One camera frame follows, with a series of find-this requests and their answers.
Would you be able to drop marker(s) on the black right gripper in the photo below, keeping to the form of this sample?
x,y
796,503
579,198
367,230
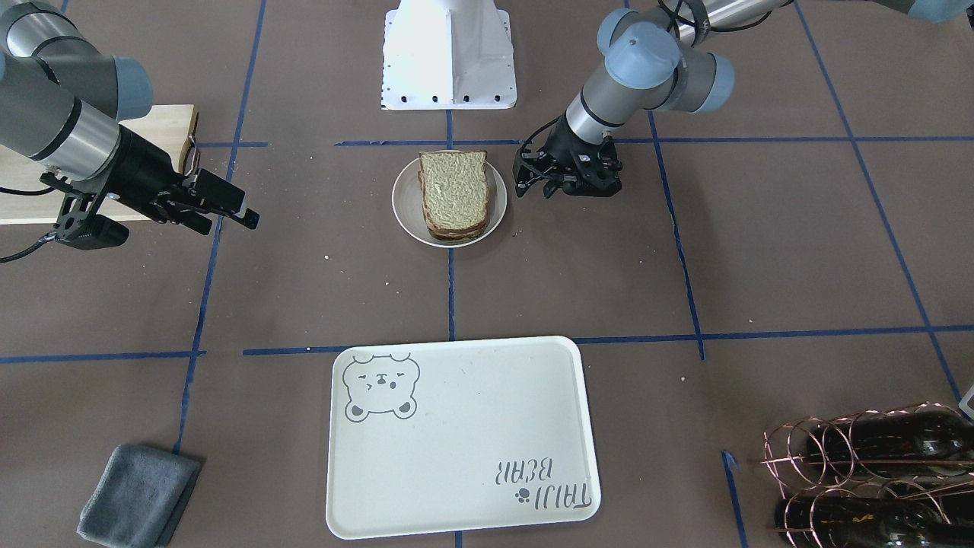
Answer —
x,y
142,169

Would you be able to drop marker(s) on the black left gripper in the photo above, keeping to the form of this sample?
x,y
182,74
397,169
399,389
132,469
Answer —
x,y
564,140

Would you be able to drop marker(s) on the bread slice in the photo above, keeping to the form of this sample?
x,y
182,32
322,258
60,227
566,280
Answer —
x,y
455,189
453,235

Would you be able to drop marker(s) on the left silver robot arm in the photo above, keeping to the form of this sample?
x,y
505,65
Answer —
x,y
651,60

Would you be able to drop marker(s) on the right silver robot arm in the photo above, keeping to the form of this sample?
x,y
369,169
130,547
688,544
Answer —
x,y
64,105

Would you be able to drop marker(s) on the cream bear serving tray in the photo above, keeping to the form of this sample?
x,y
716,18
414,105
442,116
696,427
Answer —
x,y
459,435

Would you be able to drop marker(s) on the bamboo cutting board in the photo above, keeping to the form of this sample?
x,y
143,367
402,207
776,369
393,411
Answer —
x,y
166,126

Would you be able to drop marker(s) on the bread slice on plate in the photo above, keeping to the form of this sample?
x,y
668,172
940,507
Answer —
x,y
453,235

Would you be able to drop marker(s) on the round white plate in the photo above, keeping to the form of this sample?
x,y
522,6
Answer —
x,y
407,201

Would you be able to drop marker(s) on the folded grey cloth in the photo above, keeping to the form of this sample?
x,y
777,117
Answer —
x,y
140,499

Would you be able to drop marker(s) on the dark green wine bottle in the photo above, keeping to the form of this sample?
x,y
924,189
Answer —
x,y
927,443

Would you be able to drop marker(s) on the metal board handle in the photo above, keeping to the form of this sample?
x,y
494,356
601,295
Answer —
x,y
191,160

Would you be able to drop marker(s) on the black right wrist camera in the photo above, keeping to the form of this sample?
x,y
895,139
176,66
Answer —
x,y
80,224

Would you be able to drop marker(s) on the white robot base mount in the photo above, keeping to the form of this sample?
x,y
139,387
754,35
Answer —
x,y
442,55

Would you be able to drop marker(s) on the copper wire bottle rack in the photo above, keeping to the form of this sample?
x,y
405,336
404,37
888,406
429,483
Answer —
x,y
786,460

